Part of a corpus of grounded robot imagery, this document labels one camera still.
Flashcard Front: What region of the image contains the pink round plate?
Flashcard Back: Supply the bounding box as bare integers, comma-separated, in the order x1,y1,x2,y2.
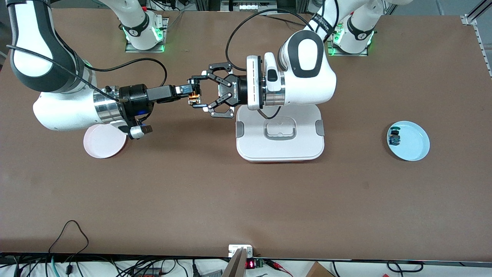
83,124,127,159

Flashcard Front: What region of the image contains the brown cardboard box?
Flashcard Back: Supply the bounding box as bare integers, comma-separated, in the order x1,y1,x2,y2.
306,262,335,277

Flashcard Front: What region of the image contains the black looped cable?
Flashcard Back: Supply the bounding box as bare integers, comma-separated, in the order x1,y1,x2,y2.
48,220,90,274

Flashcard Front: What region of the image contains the small white device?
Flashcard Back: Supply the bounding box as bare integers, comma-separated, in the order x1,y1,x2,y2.
228,245,253,257

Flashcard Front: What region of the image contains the orange push-button switch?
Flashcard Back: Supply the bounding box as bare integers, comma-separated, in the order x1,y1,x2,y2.
187,83,202,109

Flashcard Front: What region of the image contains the white socket strip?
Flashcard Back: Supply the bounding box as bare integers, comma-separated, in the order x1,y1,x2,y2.
221,0,277,14

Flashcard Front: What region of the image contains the aluminium frame rail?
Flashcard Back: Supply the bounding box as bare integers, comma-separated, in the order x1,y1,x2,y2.
460,0,492,79

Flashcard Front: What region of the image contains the white lidded lunch box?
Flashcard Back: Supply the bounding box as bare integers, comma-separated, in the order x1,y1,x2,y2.
236,104,325,163

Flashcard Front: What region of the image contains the red lead wire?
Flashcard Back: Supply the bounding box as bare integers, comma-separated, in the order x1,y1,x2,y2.
265,260,293,275

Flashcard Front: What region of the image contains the light blue round plate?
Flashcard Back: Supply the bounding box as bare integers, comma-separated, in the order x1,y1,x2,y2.
386,121,430,161

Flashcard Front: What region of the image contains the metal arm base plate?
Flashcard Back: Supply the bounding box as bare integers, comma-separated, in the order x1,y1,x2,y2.
327,23,369,57
125,17,169,53

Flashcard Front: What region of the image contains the black cable on table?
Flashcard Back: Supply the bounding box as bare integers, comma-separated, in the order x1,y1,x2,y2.
265,15,308,27

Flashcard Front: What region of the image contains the grey metal bar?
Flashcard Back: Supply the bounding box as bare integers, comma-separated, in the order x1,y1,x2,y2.
221,248,248,277

